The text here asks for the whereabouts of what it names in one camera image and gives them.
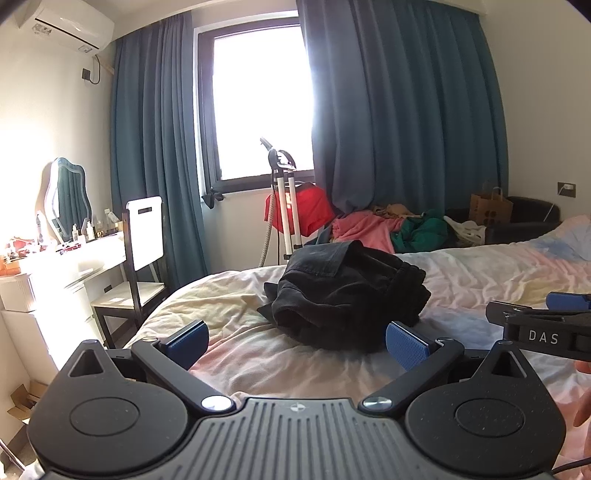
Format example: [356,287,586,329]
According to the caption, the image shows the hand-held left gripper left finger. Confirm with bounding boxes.
[59,319,234,412]

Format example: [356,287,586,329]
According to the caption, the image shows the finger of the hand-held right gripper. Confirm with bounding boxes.
[486,301,591,325]
[546,292,591,313]

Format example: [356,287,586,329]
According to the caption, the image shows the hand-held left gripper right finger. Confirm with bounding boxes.
[362,320,543,414]

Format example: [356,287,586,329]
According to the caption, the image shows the black pants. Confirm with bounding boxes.
[257,240,426,354]

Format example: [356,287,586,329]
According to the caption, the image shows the person's right hand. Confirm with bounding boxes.
[574,360,591,430]

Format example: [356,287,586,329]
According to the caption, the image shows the pastel tie-dye bed sheet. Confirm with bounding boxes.
[124,215,591,467]

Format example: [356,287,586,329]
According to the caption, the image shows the black armchair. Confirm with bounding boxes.
[445,196,561,245]

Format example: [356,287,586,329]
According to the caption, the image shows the white cloth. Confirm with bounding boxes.
[443,217,485,245]

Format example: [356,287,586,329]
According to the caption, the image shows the brown paper bag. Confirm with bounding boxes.
[469,182,514,227]

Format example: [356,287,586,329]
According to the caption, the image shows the green cloth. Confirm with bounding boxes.
[390,210,448,254]

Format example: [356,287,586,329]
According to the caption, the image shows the white backed chair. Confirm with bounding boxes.
[90,196,168,349]

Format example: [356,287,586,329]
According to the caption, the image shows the pink cloth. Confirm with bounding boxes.
[330,213,402,254]

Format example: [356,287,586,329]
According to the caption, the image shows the beige cloth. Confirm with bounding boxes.
[372,203,423,220]

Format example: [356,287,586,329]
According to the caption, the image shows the white vanity desk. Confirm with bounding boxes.
[0,231,127,372]

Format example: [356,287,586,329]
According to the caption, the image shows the row of cosmetic bottles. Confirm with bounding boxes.
[55,208,123,245]

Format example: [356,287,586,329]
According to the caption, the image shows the garment steamer stand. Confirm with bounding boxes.
[259,137,305,267]

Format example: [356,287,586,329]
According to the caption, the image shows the red cloth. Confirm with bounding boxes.
[264,182,335,236]

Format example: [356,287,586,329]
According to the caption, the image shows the cardboard box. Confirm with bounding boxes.
[7,381,49,423]

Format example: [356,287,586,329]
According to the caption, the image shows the teal curtain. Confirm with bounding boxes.
[295,0,509,217]
[110,11,208,296]

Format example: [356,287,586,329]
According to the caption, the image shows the wavy framed mirror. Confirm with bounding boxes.
[37,157,93,245]

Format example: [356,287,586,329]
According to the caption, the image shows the dark framed window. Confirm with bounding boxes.
[196,23,317,195]

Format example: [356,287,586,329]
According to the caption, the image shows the white air conditioner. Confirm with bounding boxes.
[14,0,115,51]

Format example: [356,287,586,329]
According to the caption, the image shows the black cable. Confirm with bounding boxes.
[551,457,591,474]

